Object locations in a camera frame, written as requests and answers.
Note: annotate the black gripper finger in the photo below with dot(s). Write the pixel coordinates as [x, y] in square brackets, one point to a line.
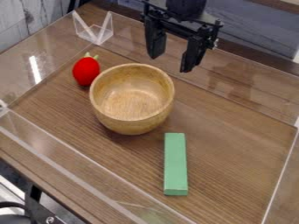
[192, 56]
[154, 37]

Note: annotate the red felt strawberry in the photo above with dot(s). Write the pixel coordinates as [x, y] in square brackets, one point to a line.
[85, 69]

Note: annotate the black table leg clamp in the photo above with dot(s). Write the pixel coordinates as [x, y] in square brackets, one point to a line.
[38, 214]

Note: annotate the green rectangular block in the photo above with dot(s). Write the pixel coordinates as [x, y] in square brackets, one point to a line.
[174, 172]

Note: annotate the wooden bowl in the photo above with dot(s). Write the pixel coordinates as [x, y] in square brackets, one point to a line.
[132, 98]

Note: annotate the clear acrylic corner bracket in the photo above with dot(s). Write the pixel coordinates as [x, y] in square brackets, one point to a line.
[96, 34]

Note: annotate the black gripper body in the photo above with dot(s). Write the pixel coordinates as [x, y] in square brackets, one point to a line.
[182, 15]

